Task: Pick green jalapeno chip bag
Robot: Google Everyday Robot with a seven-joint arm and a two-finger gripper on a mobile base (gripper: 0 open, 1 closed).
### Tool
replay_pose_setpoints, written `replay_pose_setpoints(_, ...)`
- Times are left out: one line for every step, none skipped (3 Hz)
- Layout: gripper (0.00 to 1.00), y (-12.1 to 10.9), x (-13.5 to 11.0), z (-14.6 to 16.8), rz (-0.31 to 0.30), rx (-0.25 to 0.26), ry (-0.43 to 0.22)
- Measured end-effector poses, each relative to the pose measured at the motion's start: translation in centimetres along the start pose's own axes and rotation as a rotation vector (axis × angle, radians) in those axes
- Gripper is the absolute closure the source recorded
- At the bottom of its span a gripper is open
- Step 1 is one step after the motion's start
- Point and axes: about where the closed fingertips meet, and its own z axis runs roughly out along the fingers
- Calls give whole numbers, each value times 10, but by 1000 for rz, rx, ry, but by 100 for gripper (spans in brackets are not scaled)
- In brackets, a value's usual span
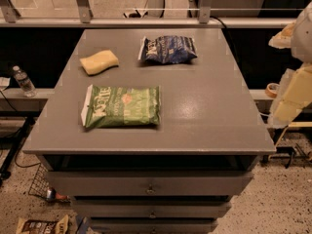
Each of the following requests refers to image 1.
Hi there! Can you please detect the clear plastic water bottle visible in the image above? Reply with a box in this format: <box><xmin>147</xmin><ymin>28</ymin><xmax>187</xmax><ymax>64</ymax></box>
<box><xmin>13</xmin><ymin>65</ymin><xmax>36</xmax><ymax>98</ymax></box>

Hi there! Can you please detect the bottom grey drawer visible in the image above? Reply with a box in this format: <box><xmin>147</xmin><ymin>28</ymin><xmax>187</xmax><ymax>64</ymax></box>
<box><xmin>91</xmin><ymin>218</ymin><xmax>217</xmax><ymax>234</ymax></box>

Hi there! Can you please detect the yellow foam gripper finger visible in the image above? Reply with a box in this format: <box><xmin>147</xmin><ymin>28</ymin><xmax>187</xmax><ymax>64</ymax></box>
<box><xmin>268</xmin><ymin>62</ymin><xmax>312</xmax><ymax>127</ymax></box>

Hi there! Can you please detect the soda can on floor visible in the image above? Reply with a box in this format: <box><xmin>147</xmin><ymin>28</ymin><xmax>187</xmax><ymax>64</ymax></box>
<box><xmin>46</xmin><ymin>187</ymin><xmax>56</xmax><ymax>202</ymax></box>

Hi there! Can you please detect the grey drawer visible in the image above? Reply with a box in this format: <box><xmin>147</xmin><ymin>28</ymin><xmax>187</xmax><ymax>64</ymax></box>
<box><xmin>72</xmin><ymin>200</ymin><xmax>231</xmax><ymax>218</ymax></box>
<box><xmin>91</xmin><ymin>218</ymin><xmax>217</xmax><ymax>234</ymax></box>
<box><xmin>46</xmin><ymin>171</ymin><xmax>253</xmax><ymax>196</ymax></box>

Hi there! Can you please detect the wire basket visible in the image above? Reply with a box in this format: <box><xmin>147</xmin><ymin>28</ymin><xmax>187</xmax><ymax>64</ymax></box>
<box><xmin>28</xmin><ymin>165</ymin><xmax>50</xmax><ymax>199</ymax></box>

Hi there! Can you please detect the yellow sponge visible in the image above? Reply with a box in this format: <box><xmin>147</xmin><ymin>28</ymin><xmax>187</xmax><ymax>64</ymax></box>
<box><xmin>80</xmin><ymin>50</ymin><xmax>119</xmax><ymax>75</ymax></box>

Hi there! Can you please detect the blue chip bag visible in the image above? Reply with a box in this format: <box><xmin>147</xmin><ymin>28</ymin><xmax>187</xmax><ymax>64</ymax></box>
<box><xmin>138</xmin><ymin>35</ymin><xmax>197</xmax><ymax>64</ymax></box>

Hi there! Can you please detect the grey drawer cabinet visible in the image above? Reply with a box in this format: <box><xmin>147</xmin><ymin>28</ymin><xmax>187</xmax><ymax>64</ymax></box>
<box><xmin>21</xmin><ymin>28</ymin><xmax>277</xmax><ymax>234</ymax></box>

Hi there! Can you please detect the metal railing frame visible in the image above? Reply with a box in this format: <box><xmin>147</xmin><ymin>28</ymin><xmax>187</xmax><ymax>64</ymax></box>
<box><xmin>1</xmin><ymin>0</ymin><xmax>304</xmax><ymax>28</ymax></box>

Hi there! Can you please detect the top grey drawer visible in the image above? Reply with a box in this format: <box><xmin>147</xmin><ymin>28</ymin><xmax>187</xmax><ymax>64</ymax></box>
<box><xmin>46</xmin><ymin>171</ymin><xmax>253</xmax><ymax>196</ymax></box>

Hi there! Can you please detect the green jalapeno chip bag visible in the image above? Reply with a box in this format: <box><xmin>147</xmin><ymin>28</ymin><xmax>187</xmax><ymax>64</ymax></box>
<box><xmin>81</xmin><ymin>85</ymin><xmax>160</xmax><ymax>129</ymax></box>

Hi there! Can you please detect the brown chip bag on floor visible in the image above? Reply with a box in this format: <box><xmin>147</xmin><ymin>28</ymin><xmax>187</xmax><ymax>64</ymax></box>
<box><xmin>16</xmin><ymin>214</ymin><xmax>69</xmax><ymax>234</ymax></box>

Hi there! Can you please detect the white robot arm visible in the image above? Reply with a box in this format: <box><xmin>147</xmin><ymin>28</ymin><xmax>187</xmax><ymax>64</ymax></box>
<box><xmin>268</xmin><ymin>3</ymin><xmax>312</xmax><ymax>128</ymax></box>

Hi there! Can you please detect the tape roll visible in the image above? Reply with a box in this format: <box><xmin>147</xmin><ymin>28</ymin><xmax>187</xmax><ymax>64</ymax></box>
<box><xmin>265</xmin><ymin>83</ymin><xmax>279</xmax><ymax>98</ymax></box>

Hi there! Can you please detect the middle grey drawer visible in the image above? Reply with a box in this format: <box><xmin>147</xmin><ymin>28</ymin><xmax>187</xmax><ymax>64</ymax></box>
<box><xmin>72</xmin><ymin>200</ymin><xmax>231</xmax><ymax>218</ymax></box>

